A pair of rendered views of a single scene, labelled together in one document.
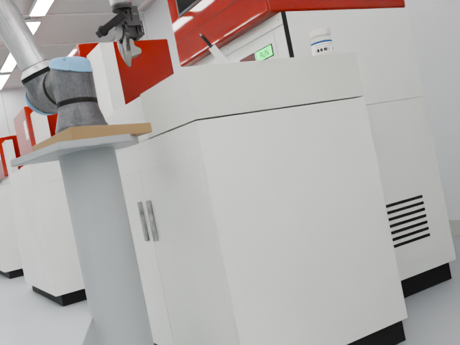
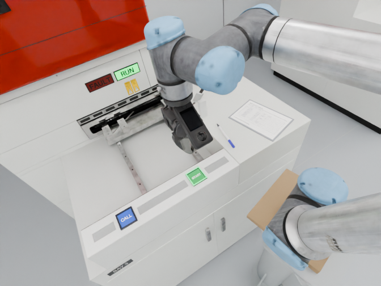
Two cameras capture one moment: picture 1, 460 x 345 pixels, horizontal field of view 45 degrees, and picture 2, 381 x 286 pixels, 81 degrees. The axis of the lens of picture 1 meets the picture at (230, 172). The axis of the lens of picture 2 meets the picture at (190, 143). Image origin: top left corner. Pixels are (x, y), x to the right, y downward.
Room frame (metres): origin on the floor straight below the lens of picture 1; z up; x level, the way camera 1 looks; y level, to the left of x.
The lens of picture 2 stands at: (1.89, 0.68, 1.61)
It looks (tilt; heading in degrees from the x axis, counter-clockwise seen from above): 49 degrees down; 277
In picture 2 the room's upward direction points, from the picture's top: 11 degrees counter-clockwise
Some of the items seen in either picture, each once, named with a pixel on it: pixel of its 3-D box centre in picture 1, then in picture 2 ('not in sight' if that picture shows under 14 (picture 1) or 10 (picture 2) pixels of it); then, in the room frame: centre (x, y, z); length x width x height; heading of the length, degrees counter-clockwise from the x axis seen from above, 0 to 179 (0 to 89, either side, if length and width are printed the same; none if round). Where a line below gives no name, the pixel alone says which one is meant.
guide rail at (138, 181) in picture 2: not in sight; (130, 164); (2.25, 0.10, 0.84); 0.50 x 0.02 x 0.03; 120
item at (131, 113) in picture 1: (129, 129); (168, 205); (2.05, 0.34, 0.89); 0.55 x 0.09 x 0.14; 30
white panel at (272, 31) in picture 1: (238, 87); (80, 108); (2.46, -0.11, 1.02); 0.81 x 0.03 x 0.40; 30
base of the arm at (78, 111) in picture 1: (80, 118); not in sight; (1.60, 0.39, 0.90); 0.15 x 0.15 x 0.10
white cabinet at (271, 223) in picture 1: (232, 240); (186, 194); (2.06, 0.04, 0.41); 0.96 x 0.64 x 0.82; 30
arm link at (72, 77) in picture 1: (72, 80); (317, 195); (1.61, 0.40, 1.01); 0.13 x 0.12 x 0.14; 45
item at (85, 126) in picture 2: not in sight; (126, 113); (2.29, -0.19, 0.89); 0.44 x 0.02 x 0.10; 30
